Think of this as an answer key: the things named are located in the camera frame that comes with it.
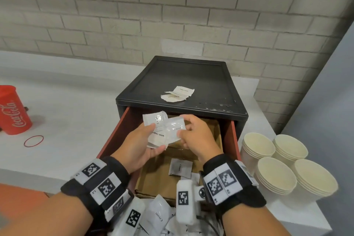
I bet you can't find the white sachet with black print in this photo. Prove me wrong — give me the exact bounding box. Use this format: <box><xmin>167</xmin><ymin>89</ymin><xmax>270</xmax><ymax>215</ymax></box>
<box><xmin>146</xmin><ymin>129</ymin><xmax>168</xmax><ymax>150</ymax></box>

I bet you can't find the black right wrist strap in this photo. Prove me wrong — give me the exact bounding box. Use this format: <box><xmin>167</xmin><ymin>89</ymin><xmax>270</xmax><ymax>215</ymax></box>
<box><xmin>199</xmin><ymin>153</ymin><xmax>267</xmax><ymax>215</ymax></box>

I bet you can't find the red drawer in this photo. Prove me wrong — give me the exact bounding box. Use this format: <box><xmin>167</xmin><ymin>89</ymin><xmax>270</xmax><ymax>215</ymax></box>
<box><xmin>96</xmin><ymin>107</ymin><xmax>242</xmax><ymax>206</ymax></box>

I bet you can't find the person's right hand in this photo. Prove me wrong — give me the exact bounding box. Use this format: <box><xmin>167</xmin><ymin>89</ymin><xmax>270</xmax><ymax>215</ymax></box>
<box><xmin>176</xmin><ymin>114</ymin><xmax>224</xmax><ymax>163</ymax></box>

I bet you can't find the torn white sachet piece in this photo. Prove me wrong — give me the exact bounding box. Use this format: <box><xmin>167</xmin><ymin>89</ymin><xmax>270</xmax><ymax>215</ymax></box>
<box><xmin>160</xmin><ymin>93</ymin><xmax>188</xmax><ymax>103</ymax></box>
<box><xmin>172</xmin><ymin>86</ymin><xmax>195</xmax><ymax>97</ymax></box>

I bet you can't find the black wrist strap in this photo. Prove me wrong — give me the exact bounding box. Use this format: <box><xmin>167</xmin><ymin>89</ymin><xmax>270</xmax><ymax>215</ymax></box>
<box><xmin>199</xmin><ymin>153</ymin><xmax>267</xmax><ymax>215</ymax></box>
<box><xmin>60</xmin><ymin>156</ymin><xmax>146</xmax><ymax>223</ymax></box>

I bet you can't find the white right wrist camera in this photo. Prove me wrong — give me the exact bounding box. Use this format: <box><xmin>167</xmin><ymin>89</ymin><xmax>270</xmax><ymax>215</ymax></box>
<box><xmin>176</xmin><ymin>179</ymin><xmax>207</xmax><ymax>226</ymax></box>

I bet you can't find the black cable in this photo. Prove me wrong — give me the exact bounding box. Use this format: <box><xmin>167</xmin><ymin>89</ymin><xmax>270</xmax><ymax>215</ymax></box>
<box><xmin>197</xmin><ymin>214</ymin><xmax>223</xmax><ymax>236</ymax></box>

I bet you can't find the grey sachet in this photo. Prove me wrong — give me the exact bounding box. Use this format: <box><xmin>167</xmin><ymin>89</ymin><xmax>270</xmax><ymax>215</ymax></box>
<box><xmin>169</xmin><ymin>158</ymin><xmax>193</xmax><ymax>179</ymax></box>

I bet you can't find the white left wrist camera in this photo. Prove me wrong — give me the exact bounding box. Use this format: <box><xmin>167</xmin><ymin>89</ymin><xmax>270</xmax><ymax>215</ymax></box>
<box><xmin>109</xmin><ymin>197</ymin><xmax>146</xmax><ymax>236</ymax></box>

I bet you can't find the person's left hand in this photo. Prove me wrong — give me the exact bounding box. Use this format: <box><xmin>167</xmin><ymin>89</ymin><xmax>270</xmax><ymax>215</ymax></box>
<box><xmin>111</xmin><ymin>123</ymin><xmax>168</xmax><ymax>175</ymax></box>

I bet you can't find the red rubber band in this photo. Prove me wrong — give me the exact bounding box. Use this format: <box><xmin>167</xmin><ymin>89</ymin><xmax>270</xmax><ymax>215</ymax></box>
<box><xmin>24</xmin><ymin>135</ymin><xmax>45</xmax><ymax>148</ymax></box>

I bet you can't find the person's right forearm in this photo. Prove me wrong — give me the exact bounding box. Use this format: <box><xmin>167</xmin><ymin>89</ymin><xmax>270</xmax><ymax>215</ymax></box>
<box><xmin>221</xmin><ymin>202</ymin><xmax>292</xmax><ymax>236</ymax></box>

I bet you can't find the person's left forearm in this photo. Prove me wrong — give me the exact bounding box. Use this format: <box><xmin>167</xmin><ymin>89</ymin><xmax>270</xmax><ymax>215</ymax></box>
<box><xmin>0</xmin><ymin>191</ymin><xmax>94</xmax><ymax>236</ymax></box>

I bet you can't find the pile of white sachets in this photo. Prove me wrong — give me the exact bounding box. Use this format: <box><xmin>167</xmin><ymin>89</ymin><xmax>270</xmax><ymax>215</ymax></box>
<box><xmin>109</xmin><ymin>173</ymin><xmax>222</xmax><ymax>236</ymax></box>

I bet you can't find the brown cardboard tray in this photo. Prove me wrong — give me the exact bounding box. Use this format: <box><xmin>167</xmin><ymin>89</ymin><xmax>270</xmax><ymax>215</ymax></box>
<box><xmin>134</xmin><ymin>115</ymin><xmax>224</xmax><ymax>199</ymax></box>

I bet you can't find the stack of cream paper cups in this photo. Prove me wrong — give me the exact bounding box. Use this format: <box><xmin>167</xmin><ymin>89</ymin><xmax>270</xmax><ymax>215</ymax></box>
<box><xmin>272</xmin><ymin>134</ymin><xmax>309</xmax><ymax>162</ymax></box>
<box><xmin>291</xmin><ymin>159</ymin><xmax>339</xmax><ymax>204</ymax></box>
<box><xmin>254</xmin><ymin>157</ymin><xmax>298</xmax><ymax>196</ymax></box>
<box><xmin>240</xmin><ymin>132</ymin><xmax>276</xmax><ymax>176</ymax></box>

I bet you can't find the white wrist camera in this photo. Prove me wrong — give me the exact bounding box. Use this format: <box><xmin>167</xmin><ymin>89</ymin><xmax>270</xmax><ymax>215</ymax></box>
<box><xmin>176</xmin><ymin>179</ymin><xmax>207</xmax><ymax>226</ymax></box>
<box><xmin>109</xmin><ymin>197</ymin><xmax>146</xmax><ymax>236</ymax></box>

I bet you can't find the black drawer cabinet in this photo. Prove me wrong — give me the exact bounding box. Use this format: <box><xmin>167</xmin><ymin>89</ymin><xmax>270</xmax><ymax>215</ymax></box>
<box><xmin>116</xmin><ymin>56</ymin><xmax>249</xmax><ymax>135</ymax></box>

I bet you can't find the red plastic cup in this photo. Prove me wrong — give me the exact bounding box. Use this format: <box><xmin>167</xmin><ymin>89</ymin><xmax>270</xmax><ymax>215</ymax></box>
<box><xmin>0</xmin><ymin>85</ymin><xmax>33</xmax><ymax>136</ymax></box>

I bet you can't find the crinkled white sachet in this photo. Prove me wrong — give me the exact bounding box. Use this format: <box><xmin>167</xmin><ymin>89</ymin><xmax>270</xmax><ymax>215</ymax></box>
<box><xmin>155</xmin><ymin>116</ymin><xmax>186</xmax><ymax>145</ymax></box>

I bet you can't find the black left wrist strap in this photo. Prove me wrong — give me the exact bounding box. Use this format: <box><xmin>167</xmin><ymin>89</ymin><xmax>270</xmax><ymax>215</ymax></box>
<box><xmin>60</xmin><ymin>156</ymin><xmax>146</xmax><ymax>223</ymax></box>

